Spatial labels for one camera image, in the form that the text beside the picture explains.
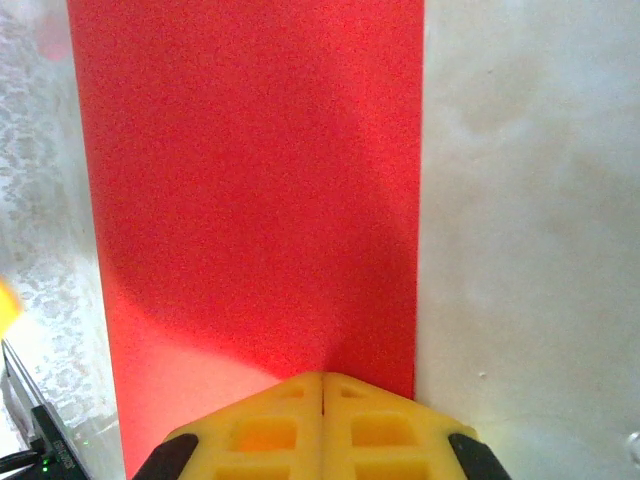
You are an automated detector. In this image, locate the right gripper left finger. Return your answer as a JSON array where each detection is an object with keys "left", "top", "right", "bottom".
[{"left": 124, "top": 370, "right": 324, "bottom": 480}]

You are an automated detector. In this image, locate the red square paper sheet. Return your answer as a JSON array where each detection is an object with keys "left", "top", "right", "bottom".
[{"left": 67, "top": 0, "right": 426, "bottom": 479}]

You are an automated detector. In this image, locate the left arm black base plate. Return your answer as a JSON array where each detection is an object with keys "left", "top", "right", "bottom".
[{"left": 29, "top": 404, "right": 94, "bottom": 480}]

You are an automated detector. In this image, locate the long aluminium mounting rail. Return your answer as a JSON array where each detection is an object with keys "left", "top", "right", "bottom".
[{"left": 0, "top": 337, "right": 59, "bottom": 451}]

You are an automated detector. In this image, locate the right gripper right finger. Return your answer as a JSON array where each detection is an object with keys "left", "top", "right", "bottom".
[{"left": 322, "top": 370, "right": 511, "bottom": 480}]

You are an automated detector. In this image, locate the left arm black base cable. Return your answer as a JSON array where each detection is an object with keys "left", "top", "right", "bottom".
[{"left": 0, "top": 448, "right": 44, "bottom": 476}]

